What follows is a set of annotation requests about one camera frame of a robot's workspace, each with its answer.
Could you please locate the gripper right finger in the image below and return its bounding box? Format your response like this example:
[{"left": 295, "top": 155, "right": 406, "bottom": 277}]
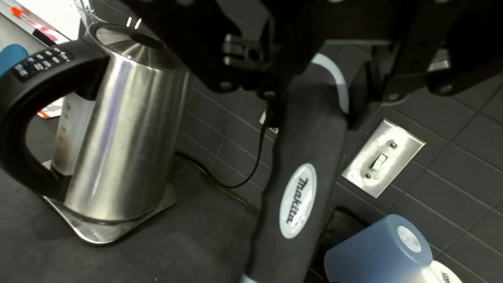
[{"left": 347, "top": 0, "right": 503, "bottom": 129}]

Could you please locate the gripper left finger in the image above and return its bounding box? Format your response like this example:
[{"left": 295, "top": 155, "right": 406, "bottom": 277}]
[{"left": 122, "top": 0, "right": 329, "bottom": 127}]

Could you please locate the black tool handle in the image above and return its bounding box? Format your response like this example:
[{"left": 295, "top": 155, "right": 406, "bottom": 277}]
[{"left": 239, "top": 53, "right": 351, "bottom": 283}]

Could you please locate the stainless steel electric kettle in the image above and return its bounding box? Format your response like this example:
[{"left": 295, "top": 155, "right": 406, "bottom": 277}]
[{"left": 0, "top": 22, "right": 193, "bottom": 225}]

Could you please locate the translucent blue plastic cup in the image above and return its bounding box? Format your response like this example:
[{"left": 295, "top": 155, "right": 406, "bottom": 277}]
[{"left": 323, "top": 214, "right": 434, "bottom": 283}]

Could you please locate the white printed container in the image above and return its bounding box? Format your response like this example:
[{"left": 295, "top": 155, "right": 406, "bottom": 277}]
[{"left": 422, "top": 259, "right": 465, "bottom": 283}]

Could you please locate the black cable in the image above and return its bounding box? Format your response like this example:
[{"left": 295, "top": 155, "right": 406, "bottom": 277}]
[{"left": 176, "top": 100, "right": 272, "bottom": 217}]

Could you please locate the steel wall switch plate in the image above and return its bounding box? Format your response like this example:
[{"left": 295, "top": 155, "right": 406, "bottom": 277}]
[{"left": 341, "top": 118, "right": 427, "bottom": 199}]

